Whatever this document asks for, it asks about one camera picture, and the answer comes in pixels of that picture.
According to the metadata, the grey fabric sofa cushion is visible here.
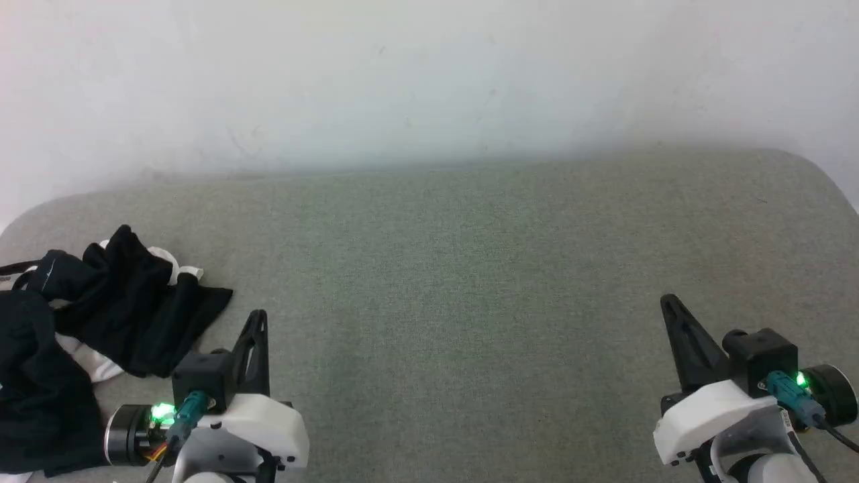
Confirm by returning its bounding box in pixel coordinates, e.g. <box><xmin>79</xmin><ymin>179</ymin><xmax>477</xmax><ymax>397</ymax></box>
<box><xmin>0</xmin><ymin>148</ymin><xmax>859</xmax><ymax>483</ymax></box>

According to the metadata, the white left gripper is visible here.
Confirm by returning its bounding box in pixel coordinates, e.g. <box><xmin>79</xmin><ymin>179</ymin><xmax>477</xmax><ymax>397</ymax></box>
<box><xmin>199</xmin><ymin>309</ymin><xmax>311</xmax><ymax>470</ymax></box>

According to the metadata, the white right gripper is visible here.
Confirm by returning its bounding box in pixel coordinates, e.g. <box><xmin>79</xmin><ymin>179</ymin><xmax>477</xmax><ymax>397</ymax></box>
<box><xmin>654</xmin><ymin>293</ymin><xmax>780</xmax><ymax>467</ymax></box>

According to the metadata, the black and white raglan t-shirt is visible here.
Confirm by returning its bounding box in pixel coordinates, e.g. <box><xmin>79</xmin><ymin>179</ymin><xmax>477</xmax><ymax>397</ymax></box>
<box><xmin>0</xmin><ymin>225</ymin><xmax>234</xmax><ymax>478</ymax></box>

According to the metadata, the right black cable teal plug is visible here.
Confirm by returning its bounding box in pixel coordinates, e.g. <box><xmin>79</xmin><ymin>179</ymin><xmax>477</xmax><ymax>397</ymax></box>
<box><xmin>760</xmin><ymin>371</ymin><xmax>859</xmax><ymax>453</ymax></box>

